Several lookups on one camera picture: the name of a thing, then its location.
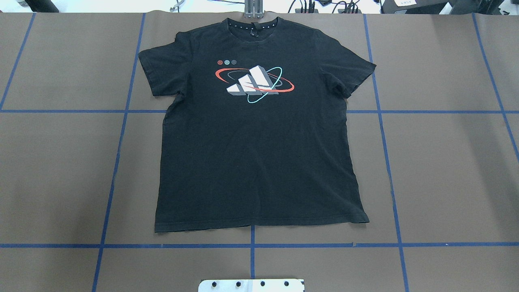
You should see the black graphic t-shirt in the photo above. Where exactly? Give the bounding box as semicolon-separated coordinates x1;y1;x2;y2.
138;18;376;233

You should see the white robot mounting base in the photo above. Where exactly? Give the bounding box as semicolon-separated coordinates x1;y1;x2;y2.
198;278;306;292

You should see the brown table mat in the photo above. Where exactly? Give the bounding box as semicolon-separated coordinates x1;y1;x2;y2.
1;11;518;292

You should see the aluminium frame post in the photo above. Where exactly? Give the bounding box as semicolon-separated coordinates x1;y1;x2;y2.
243;0;264;19

